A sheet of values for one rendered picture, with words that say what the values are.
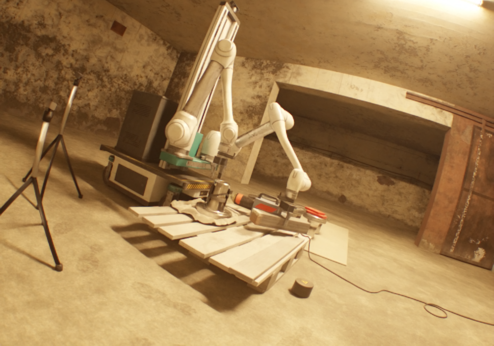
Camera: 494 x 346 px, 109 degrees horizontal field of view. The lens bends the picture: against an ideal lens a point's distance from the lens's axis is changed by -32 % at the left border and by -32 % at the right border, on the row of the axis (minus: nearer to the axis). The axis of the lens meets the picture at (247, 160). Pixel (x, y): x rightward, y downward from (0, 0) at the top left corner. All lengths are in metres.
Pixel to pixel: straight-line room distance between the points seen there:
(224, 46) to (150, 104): 0.77
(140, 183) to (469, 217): 5.45
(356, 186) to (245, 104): 6.11
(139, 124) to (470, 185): 5.50
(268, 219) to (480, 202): 4.75
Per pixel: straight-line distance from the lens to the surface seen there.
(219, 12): 2.26
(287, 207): 1.81
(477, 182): 5.76
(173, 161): 1.76
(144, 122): 2.06
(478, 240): 5.88
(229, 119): 1.63
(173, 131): 1.55
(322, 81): 5.76
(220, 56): 1.67
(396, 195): 10.67
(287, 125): 2.12
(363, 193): 10.54
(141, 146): 2.03
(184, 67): 7.63
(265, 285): 1.29
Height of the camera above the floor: 0.60
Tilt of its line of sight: 1 degrees down
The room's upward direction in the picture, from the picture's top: 18 degrees clockwise
